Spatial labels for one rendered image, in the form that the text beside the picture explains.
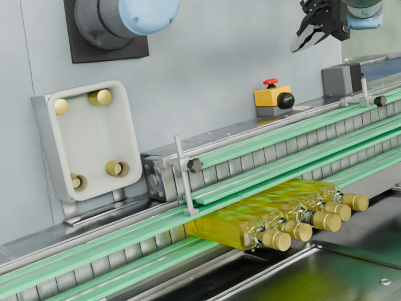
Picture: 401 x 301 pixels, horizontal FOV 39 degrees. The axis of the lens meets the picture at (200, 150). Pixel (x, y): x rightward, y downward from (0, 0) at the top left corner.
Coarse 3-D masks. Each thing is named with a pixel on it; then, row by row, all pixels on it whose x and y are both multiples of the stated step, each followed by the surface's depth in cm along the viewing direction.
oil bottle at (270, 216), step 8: (224, 208) 123; (232, 208) 121; (240, 208) 120; (248, 208) 119; (256, 208) 118; (264, 208) 117; (272, 208) 117; (264, 216) 113; (272, 216) 113; (280, 216) 114; (264, 224) 113; (272, 224) 113
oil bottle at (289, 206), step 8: (240, 200) 127; (248, 200) 125; (256, 200) 123; (264, 200) 122; (272, 200) 121; (280, 200) 120; (288, 200) 119; (296, 200) 119; (280, 208) 117; (288, 208) 116; (296, 208) 116; (304, 208) 118; (288, 216) 116
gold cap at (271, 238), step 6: (264, 234) 107; (270, 234) 106; (276, 234) 105; (282, 234) 104; (288, 234) 105; (264, 240) 107; (270, 240) 105; (276, 240) 104; (282, 240) 104; (288, 240) 105; (270, 246) 106; (276, 246) 104; (282, 246) 104; (288, 246) 105
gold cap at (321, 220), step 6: (318, 216) 111; (324, 216) 110; (330, 216) 109; (336, 216) 109; (318, 222) 111; (324, 222) 110; (330, 222) 108; (336, 222) 109; (318, 228) 112; (324, 228) 110; (330, 228) 109; (336, 228) 110
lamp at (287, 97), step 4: (284, 92) 148; (280, 96) 147; (284, 96) 146; (288, 96) 146; (292, 96) 147; (280, 100) 147; (284, 100) 146; (288, 100) 146; (292, 100) 147; (280, 104) 147; (284, 104) 146; (288, 104) 146; (292, 104) 147; (280, 108) 148; (284, 108) 148; (288, 108) 147
